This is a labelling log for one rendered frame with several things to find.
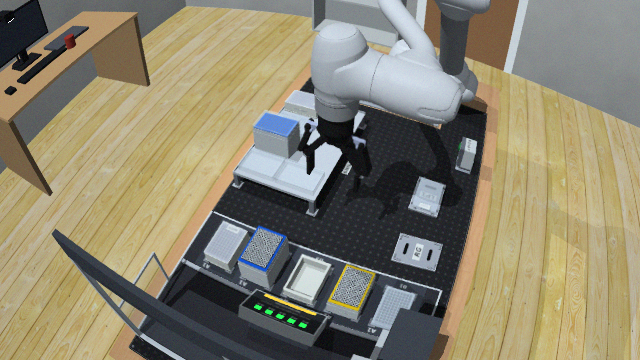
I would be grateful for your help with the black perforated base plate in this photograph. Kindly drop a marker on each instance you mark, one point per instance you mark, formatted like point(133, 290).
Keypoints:
point(364, 227)

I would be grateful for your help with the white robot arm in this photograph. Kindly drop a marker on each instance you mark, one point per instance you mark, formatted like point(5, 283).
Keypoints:
point(411, 84)

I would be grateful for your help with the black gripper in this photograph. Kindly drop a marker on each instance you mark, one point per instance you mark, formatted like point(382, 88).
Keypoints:
point(332, 135)

